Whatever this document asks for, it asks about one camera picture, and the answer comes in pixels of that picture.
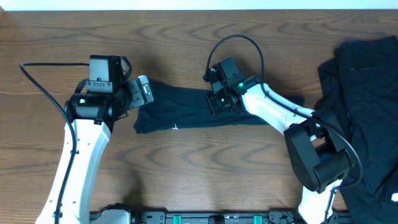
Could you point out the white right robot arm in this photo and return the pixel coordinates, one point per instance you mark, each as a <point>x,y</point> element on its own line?
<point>320,155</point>

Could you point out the pile of black clothes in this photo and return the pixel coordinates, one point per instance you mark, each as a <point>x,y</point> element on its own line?
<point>360,86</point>

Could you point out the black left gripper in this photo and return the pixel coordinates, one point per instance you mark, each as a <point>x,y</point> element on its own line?
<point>138,99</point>

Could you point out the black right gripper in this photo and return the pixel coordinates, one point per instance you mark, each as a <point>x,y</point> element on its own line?
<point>214,107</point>

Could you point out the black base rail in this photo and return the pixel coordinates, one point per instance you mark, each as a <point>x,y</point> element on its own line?
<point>123,213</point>

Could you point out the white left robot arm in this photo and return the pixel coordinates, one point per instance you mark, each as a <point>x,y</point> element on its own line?
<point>91,112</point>

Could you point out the dark green t-shirt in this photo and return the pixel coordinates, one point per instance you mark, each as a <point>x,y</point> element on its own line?
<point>180,108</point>

